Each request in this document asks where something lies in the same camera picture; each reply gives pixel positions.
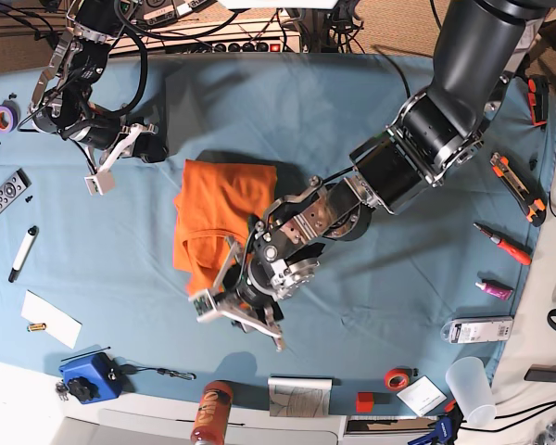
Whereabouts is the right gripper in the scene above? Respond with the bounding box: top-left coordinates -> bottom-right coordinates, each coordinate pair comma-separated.
94,123 -> 168,174

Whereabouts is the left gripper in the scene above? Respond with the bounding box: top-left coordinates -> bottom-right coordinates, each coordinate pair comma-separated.
212,235 -> 285,351

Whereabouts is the orange t-shirt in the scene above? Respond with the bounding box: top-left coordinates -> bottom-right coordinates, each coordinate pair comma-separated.
172,159 -> 277,295

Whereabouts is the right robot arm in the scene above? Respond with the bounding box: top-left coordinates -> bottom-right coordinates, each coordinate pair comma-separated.
17,1 -> 169,173

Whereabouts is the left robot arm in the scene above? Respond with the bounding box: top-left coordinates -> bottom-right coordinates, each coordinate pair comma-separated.
191,1 -> 551,350

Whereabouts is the orange drink bottle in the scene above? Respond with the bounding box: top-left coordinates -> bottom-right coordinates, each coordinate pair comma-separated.
190,381 -> 234,445

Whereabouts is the grey patterned notebook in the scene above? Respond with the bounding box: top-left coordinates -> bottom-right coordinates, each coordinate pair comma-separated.
268,376 -> 333,418

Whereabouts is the blue table cloth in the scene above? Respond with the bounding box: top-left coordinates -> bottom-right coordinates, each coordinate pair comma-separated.
0,54 -> 556,414

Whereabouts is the grey remote control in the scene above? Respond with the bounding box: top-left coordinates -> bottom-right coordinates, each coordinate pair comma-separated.
0,169 -> 31,214

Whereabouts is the white marker pen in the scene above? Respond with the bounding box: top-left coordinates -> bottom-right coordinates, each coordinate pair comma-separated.
8,225 -> 39,283

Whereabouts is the purple tape roll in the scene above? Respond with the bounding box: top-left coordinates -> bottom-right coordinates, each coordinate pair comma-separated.
0,98 -> 19,134

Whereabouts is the blue box with knob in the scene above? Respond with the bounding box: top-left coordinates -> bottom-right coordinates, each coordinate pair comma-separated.
58,352 -> 123,404

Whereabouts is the red cube block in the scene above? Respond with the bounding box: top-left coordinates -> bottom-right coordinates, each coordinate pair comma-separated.
355,392 -> 374,413

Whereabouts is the red tape roll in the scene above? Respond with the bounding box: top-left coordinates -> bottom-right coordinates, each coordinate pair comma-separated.
384,368 -> 413,391

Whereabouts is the white paper card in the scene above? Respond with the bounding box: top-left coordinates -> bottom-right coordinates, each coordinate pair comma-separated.
21,290 -> 82,349

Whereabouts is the small yellow battery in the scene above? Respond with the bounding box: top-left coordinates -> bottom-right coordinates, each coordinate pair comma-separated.
27,324 -> 47,332

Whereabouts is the white square card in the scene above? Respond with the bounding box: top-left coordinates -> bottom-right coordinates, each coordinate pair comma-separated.
397,376 -> 446,417

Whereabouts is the blue clamp bottom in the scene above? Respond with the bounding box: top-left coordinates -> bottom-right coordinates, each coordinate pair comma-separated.
408,400 -> 464,445

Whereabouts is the translucent plastic cup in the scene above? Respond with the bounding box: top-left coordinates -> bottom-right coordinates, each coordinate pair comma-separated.
445,357 -> 497,427

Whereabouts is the packaged item in blister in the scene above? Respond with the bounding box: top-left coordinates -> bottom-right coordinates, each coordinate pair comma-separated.
440,316 -> 514,344

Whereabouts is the purple glue tube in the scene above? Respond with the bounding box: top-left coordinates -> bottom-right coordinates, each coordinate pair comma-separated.
474,280 -> 513,300

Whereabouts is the red screwdriver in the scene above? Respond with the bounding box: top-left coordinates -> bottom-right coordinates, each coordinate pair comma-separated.
473,222 -> 532,266

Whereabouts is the orange black utility knife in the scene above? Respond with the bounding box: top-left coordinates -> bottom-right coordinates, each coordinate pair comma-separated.
490,152 -> 547,227

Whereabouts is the black adapter box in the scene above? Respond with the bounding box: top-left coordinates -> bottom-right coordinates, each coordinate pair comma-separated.
524,365 -> 556,383

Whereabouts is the orange black clamp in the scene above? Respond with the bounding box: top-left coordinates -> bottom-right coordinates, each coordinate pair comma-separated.
527,75 -> 550,127

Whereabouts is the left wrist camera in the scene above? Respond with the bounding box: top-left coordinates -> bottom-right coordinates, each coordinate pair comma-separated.
188,288 -> 221,324

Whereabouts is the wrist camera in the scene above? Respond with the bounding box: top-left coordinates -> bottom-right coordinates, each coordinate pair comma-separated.
84,171 -> 115,196
188,288 -> 221,324

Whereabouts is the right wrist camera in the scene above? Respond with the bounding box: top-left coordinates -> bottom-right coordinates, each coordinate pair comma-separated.
84,171 -> 115,196

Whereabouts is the black lanyard with carabiner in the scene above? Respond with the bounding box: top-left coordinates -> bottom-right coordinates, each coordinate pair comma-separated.
118,363 -> 197,382

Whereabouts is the black cable tie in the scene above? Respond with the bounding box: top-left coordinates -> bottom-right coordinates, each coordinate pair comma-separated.
60,346 -> 111,362

